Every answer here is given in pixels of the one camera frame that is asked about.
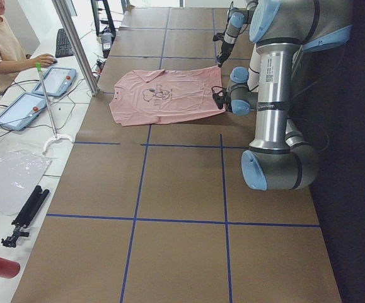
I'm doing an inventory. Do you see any clear plastic bag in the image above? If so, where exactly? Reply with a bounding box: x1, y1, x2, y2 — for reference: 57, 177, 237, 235
0, 151, 52, 215

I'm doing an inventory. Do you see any upper blue teach pendant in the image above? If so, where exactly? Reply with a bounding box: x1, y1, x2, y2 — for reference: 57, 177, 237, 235
41, 67, 77, 97

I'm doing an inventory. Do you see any grey barcode scanner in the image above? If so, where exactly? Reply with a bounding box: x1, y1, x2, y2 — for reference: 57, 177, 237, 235
101, 32, 113, 53

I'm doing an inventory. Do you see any pink Snoopy t-shirt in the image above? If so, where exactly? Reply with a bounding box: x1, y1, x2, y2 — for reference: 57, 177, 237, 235
109, 66, 225, 126

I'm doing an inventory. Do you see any metal rod with green tip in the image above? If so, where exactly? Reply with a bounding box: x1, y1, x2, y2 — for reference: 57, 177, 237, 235
35, 62, 74, 155

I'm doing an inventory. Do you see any aluminium frame post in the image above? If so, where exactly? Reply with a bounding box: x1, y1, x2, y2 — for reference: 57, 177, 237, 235
52, 0, 99, 96

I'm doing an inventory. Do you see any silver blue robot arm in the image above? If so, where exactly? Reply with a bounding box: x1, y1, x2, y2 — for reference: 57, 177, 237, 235
213, 1, 353, 191
212, 1, 259, 68

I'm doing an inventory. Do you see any person's right hand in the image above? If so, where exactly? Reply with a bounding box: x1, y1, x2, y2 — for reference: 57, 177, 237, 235
33, 54, 55, 68

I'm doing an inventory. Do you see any lower blue teach pendant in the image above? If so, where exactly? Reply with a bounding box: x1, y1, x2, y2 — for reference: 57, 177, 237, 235
0, 92, 46, 131

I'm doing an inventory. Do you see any blue teach pendant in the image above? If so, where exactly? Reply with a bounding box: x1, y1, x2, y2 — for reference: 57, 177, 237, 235
0, 92, 46, 131
41, 67, 77, 97

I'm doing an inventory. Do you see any black keyboard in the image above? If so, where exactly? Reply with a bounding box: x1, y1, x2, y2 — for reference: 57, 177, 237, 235
55, 28, 74, 58

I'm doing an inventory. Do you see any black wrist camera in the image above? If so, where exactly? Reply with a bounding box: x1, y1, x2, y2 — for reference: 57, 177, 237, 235
212, 32, 224, 42
211, 86, 224, 99

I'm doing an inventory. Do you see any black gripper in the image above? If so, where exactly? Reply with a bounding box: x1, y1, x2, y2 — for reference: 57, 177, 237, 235
216, 41, 235, 68
213, 88, 231, 110

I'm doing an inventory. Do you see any small black tripod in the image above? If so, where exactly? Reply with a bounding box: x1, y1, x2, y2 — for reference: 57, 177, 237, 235
1, 185, 50, 248

